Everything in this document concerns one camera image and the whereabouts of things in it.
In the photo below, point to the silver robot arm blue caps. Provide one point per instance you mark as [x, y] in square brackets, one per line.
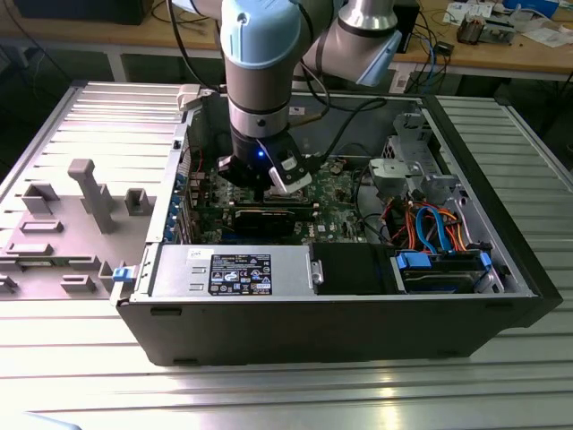
[259, 54]

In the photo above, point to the black RAM stick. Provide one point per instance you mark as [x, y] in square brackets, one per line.
[286, 206]

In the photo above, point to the black graphics card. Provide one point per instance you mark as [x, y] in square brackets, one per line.
[264, 224]

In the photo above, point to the beige case latch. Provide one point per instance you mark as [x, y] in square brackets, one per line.
[188, 96]

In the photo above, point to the green motherboard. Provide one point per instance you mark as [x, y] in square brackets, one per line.
[333, 215]

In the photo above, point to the silver power supply unit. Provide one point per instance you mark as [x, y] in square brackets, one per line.
[179, 269]

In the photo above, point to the grey parts rack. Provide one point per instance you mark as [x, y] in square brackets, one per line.
[125, 244]

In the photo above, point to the silver metal drive cage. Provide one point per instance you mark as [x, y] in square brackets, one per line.
[396, 172]

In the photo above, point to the blue case latch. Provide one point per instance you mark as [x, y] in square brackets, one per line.
[123, 274]

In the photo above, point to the black PC case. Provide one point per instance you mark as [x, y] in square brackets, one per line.
[313, 331]

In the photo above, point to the white plug adapter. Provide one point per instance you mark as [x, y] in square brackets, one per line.
[401, 81]

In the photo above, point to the wooden desk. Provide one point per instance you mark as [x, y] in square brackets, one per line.
[89, 33]

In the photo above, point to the black tower box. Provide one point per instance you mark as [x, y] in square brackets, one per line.
[411, 27]

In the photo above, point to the hard disk in blue carrier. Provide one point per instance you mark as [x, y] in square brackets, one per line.
[438, 269]

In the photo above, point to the black equipment case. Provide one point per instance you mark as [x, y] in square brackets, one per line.
[80, 11]

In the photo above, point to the small black box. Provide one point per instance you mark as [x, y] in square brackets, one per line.
[444, 48]

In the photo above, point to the metal heat sink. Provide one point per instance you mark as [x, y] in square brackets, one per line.
[470, 31]

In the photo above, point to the white printed paper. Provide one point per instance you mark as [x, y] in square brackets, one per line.
[550, 36]
[461, 9]

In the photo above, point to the grey metal device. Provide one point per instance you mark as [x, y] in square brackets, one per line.
[497, 31]

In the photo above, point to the blue plastic box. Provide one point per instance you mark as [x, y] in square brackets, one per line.
[532, 6]

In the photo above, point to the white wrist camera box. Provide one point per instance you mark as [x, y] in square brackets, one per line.
[293, 183]

